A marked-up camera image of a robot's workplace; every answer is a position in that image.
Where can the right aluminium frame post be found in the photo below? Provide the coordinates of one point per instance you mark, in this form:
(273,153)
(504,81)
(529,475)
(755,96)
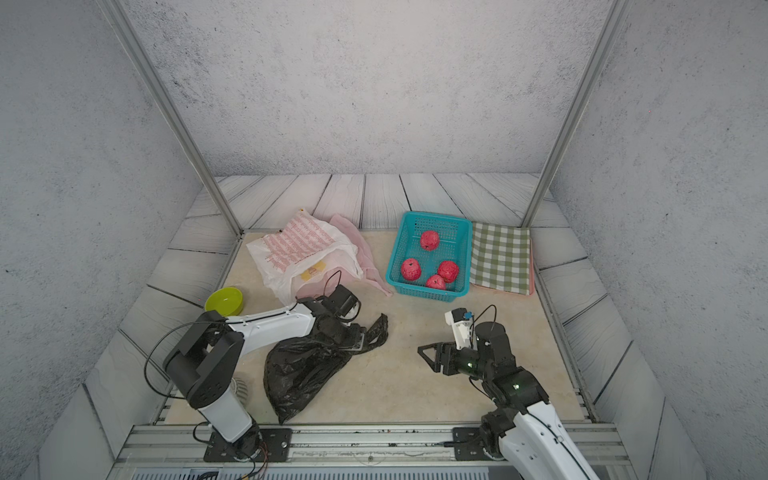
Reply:
(589,79)

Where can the teal plastic perforated basket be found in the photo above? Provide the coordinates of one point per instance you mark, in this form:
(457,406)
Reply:
(455,244)

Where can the aluminium frame post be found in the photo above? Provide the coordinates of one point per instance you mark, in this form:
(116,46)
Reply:
(126,35)
(589,79)

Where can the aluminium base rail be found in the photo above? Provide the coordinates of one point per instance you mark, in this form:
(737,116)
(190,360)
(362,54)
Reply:
(427,451)

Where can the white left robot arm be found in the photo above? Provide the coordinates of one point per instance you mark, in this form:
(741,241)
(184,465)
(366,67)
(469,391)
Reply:
(203,362)

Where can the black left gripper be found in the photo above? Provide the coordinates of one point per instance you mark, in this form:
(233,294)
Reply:
(358,337)

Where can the pink plastic bag apple print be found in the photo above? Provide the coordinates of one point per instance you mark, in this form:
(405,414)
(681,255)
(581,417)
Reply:
(360,258)

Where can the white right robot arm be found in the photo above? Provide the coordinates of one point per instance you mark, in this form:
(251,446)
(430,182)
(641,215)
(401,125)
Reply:
(524,429)

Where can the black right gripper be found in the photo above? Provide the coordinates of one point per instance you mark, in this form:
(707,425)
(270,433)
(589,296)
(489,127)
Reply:
(442,349)

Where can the silver ribbed metal cup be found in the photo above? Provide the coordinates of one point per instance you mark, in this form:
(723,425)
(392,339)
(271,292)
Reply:
(240,389)

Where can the green plastic bowl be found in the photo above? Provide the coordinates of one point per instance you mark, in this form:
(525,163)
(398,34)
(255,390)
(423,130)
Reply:
(227,301)

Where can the red apple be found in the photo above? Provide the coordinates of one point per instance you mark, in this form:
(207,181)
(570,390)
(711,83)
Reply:
(448,271)
(436,282)
(410,270)
(429,240)

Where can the black plastic bag knotted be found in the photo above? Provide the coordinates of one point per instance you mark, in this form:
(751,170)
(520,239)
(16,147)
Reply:
(296,369)

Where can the pink white striped bag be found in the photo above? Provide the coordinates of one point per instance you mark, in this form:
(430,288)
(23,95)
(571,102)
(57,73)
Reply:
(299,259)

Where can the left aluminium frame post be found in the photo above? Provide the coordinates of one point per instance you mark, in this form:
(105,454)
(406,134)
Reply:
(126,35)

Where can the green white checkered cloth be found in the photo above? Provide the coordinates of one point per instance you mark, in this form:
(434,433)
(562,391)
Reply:
(502,259)

